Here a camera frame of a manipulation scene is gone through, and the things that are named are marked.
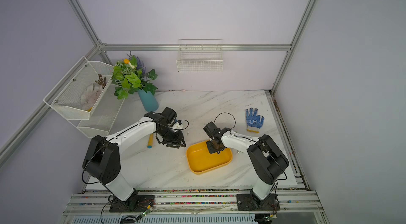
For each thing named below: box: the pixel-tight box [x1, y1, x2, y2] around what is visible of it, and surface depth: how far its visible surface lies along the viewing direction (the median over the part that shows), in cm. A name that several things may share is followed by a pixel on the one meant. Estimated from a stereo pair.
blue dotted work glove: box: [245, 107, 265, 134], surface depth 105 cm
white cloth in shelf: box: [80, 82, 103, 111], surface depth 79 cm
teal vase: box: [137, 89, 159, 112], surface depth 111 cm
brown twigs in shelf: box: [94, 73, 107, 90], surface depth 84 cm
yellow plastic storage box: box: [186, 141, 234, 175], surface depth 86 cm
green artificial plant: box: [111, 51, 159, 100], surface depth 85 cm
